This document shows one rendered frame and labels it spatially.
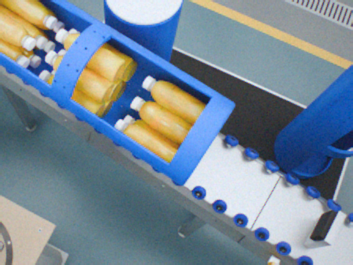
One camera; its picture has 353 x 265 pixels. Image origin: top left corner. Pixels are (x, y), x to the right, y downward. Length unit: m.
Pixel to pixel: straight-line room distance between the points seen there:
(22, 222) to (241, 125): 1.39
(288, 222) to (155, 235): 0.99
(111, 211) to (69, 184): 0.26
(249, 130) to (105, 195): 0.82
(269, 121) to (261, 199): 1.00
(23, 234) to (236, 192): 0.67
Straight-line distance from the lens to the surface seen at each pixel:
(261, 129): 2.44
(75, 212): 2.39
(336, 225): 1.42
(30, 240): 1.38
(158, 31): 1.61
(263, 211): 1.51
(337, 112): 1.80
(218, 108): 1.24
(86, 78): 1.32
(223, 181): 1.50
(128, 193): 2.39
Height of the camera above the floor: 2.35
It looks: 68 degrees down
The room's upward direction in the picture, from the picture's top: 2 degrees clockwise
